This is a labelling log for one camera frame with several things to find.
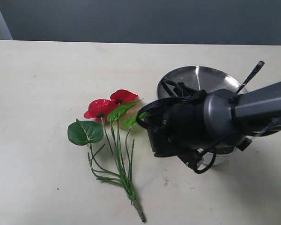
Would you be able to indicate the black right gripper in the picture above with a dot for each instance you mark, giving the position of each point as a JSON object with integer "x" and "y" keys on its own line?
{"x": 160, "y": 145}

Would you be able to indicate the artificial red flower stem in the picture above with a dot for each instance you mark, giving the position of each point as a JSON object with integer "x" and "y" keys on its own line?
{"x": 101, "y": 129}

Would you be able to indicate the metal spoon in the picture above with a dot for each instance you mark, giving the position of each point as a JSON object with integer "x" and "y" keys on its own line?
{"x": 256, "y": 69}

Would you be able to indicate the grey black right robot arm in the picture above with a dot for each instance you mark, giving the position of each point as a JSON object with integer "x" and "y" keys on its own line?
{"x": 221, "y": 118}

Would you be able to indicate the round steel plate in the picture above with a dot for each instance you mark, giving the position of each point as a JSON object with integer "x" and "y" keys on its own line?
{"x": 201, "y": 77}

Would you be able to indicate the black wrist camera on gripper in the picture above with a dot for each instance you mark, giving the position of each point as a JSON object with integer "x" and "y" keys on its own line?
{"x": 192, "y": 159}

